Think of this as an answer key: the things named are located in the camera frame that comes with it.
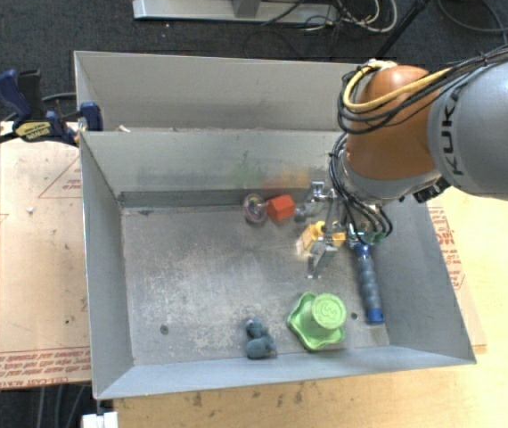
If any blue and grey tool handle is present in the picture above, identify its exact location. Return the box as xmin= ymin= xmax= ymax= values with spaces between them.
xmin=350 ymin=240 xmax=386 ymax=325

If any yellow toy block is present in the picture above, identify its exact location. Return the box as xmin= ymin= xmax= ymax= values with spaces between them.
xmin=299 ymin=220 xmax=348 ymax=251

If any red house-shaped block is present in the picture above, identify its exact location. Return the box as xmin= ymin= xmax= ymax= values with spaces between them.
xmin=266 ymin=193 xmax=297 ymax=224

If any brown cardboard board, red print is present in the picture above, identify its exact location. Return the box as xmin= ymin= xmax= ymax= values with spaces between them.
xmin=0 ymin=120 xmax=489 ymax=392

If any black cylinder on white bracket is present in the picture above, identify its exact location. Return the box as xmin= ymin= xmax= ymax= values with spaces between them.
xmin=398 ymin=177 xmax=453 ymax=204

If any grey toy mouse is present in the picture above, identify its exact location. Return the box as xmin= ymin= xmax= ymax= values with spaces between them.
xmin=243 ymin=317 xmax=279 ymax=361

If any grey metal bin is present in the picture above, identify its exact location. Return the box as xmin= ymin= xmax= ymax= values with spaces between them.
xmin=73 ymin=50 xmax=479 ymax=401

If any green cup with wavy base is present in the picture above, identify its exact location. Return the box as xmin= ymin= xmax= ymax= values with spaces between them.
xmin=285 ymin=291 xmax=348 ymax=353

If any clear round glass thing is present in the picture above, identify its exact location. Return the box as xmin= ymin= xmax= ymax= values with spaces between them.
xmin=242 ymin=193 xmax=269 ymax=226

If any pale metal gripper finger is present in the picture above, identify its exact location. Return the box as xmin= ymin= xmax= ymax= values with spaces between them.
xmin=306 ymin=236 xmax=340 ymax=281
xmin=294 ymin=180 xmax=332 ymax=223

